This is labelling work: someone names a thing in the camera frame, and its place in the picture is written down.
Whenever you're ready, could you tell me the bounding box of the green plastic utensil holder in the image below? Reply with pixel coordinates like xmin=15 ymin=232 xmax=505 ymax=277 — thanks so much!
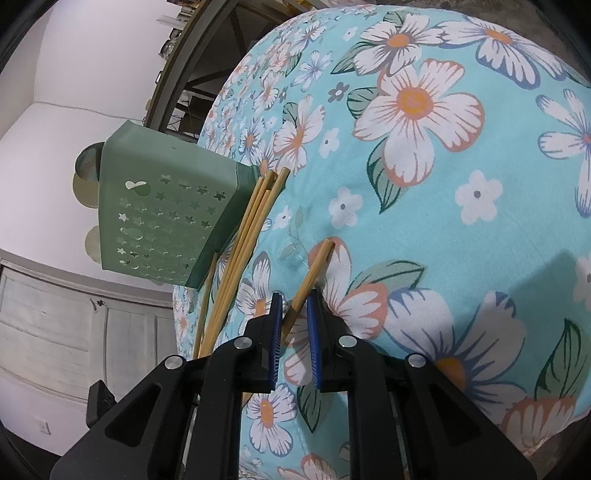
xmin=75 ymin=121 xmax=259 ymax=288

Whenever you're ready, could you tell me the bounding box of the bamboo chopstick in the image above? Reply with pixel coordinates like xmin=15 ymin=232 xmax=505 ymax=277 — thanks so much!
xmin=236 ymin=239 xmax=334 ymax=393
xmin=193 ymin=172 xmax=277 ymax=358
xmin=202 ymin=168 xmax=293 ymax=358
xmin=192 ymin=252 xmax=218 ymax=360

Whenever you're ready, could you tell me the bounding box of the floral blue quilt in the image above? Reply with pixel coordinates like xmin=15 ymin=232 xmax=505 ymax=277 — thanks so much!
xmin=198 ymin=4 xmax=590 ymax=475

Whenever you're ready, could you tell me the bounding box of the green-white ceramic spoon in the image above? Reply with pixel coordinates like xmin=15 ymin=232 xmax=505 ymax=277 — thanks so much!
xmin=75 ymin=142 xmax=104 ymax=182

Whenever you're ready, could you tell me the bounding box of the grey long table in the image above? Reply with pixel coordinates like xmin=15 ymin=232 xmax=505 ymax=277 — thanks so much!
xmin=143 ymin=1 xmax=329 ymax=141

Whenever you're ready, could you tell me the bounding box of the white panel door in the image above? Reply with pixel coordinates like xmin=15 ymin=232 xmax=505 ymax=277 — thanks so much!
xmin=1 ymin=267 xmax=177 ymax=402

